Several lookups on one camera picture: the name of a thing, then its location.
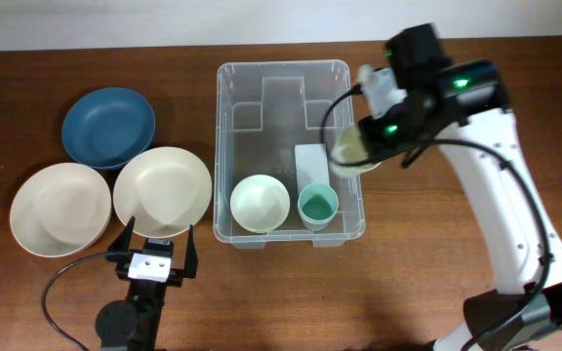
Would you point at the mint green cup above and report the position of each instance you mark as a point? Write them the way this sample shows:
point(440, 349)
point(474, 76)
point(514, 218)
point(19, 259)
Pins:
point(318, 203)

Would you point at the white label in bin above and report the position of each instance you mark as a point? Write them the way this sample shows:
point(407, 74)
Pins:
point(311, 165)

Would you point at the clear plastic storage bin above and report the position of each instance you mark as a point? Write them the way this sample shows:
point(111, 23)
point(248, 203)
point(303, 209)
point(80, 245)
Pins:
point(264, 111)

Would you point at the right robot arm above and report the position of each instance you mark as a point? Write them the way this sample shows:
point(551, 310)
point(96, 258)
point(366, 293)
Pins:
point(475, 128)

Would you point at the dark blue plate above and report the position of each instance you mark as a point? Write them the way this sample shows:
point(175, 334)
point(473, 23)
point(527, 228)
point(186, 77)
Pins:
point(108, 127)

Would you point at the white bowl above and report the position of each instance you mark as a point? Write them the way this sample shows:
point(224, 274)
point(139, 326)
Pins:
point(260, 203)

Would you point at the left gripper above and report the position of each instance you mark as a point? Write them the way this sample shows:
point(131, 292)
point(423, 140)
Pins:
point(175, 275)

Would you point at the grey cup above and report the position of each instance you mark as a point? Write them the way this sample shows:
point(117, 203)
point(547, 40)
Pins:
point(317, 226)

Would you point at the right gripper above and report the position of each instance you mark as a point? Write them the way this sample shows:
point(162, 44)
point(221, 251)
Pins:
point(378, 147)

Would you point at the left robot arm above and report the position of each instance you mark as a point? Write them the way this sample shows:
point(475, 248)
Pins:
point(132, 323)

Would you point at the beige plate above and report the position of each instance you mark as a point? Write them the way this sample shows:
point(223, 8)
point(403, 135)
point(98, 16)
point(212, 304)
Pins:
point(164, 190)
point(60, 210)

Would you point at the white cup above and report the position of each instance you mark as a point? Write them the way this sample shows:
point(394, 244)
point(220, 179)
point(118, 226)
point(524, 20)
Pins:
point(349, 148)

